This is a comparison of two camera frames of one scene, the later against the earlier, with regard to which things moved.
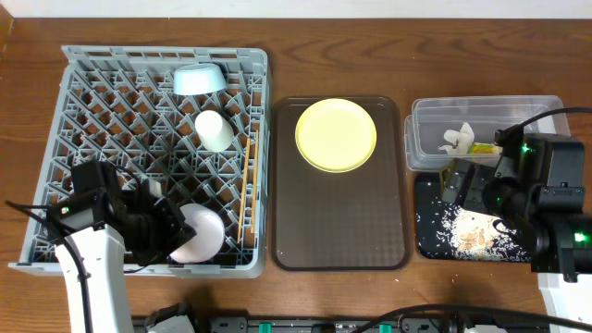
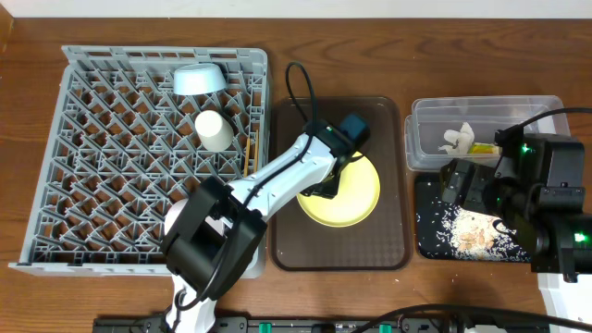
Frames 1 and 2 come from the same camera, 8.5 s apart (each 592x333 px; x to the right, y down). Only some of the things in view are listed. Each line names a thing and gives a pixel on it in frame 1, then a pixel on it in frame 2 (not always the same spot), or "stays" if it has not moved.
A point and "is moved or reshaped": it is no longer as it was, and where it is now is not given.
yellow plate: [336, 135] is moved or reshaped
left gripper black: [173, 227] -> [321, 186]
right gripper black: [461, 183] stays
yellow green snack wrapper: [485, 148] stays
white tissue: [462, 141] stays
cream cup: [215, 131] stays
